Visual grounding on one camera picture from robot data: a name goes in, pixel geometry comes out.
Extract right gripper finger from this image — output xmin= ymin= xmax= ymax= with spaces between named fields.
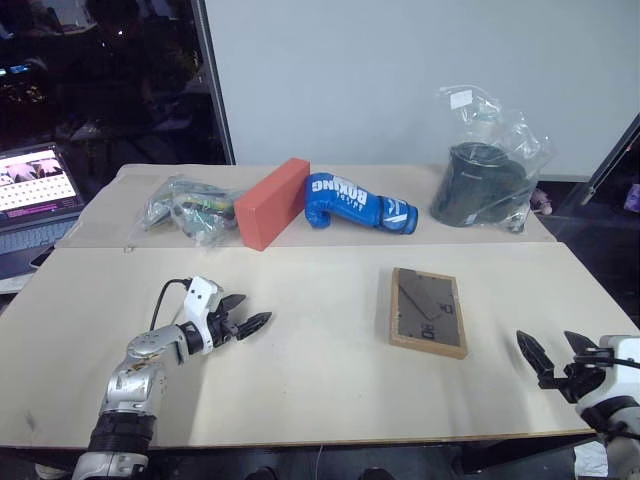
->
xmin=563 ymin=330 xmax=597 ymax=358
xmin=516 ymin=329 xmax=557 ymax=380

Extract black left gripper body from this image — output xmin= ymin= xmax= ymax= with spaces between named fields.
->
xmin=207 ymin=298 xmax=242 ymax=350

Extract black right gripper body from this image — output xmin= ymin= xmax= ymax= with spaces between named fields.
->
xmin=536 ymin=348 xmax=615 ymax=402

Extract open laptop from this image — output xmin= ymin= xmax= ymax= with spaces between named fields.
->
xmin=0 ymin=142 xmax=87 ymax=282

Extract clear bag of small items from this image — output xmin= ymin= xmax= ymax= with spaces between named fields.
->
xmin=141 ymin=173 xmax=242 ymax=249

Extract orange rectangular block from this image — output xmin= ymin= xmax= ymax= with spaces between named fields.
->
xmin=233 ymin=157 xmax=312 ymax=253

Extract small pink white object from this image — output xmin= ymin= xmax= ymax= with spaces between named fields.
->
xmin=531 ymin=189 xmax=554 ymax=216

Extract blue boxing glove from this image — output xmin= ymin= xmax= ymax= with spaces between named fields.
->
xmin=304 ymin=171 xmax=419 ymax=235

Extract dark slanted metal bar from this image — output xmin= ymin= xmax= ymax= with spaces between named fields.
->
xmin=558 ymin=111 xmax=640 ymax=241

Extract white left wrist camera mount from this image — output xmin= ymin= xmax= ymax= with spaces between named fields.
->
xmin=181 ymin=275 xmax=224 ymax=357

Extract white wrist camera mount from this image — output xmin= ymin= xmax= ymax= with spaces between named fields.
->
xmin=181 ymin=275 xmax=224 ymax=357
xmin=573 ymin=334 xmax=640 ymax=417

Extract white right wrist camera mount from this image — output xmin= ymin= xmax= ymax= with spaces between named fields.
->
xmin=573 ymin=334 xmax=640 ymax=417

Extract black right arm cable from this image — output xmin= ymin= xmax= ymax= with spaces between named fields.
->
xmin=593 ymin=352 xmax=640 ymax=372

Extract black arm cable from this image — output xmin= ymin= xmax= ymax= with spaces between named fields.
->
xmin=593 ymin=352 xmax=640 ymax=372
xmin=149 ymin=279 xmax=192 ymax=333

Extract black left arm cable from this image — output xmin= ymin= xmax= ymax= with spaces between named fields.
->
xmin=149 ymin=279 xmax=192 ymax=333

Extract wooden picture frame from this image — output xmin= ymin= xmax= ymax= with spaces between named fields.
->
xmin=388 ymin=266 xmax=469 ymax=361

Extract dark metal partition post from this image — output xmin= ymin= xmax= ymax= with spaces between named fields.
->
xmin=191 ymin=0 xmax=237 ymax=167

